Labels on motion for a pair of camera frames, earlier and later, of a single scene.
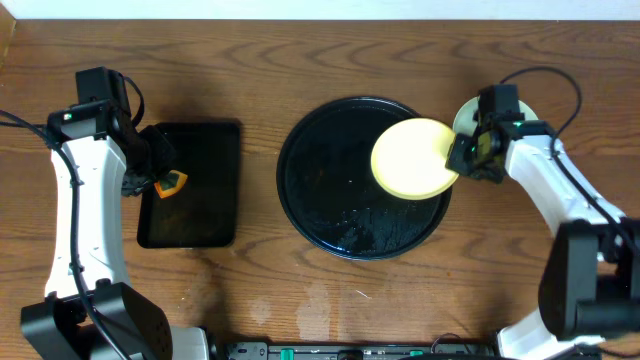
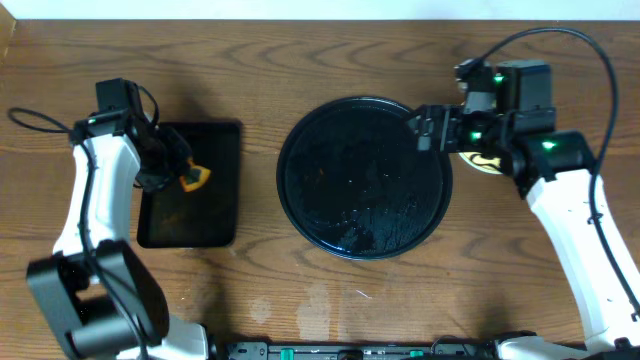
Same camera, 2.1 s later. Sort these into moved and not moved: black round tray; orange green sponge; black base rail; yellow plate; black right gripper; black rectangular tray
Moved: yellow plate; black right gripper; orange green sponge
Not moved: black round tray; black rectangular tray; black base rail
